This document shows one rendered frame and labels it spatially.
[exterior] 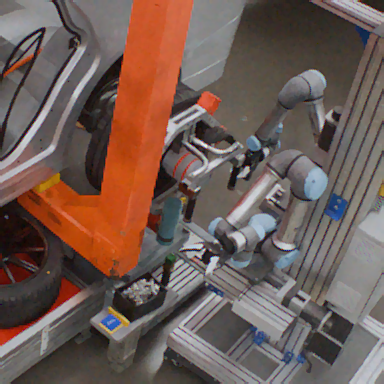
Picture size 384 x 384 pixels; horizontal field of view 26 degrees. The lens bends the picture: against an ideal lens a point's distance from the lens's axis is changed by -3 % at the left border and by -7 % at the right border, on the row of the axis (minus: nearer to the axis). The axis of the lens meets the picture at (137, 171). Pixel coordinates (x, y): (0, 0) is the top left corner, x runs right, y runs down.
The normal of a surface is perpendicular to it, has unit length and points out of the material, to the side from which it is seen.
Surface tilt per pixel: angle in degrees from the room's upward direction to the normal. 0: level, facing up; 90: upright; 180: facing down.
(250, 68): 0
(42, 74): 60
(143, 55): 90
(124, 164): 90
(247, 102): 0
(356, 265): 90
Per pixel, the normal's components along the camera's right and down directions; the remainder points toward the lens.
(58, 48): -0.34, -0.26
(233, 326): 0.14, -0.74
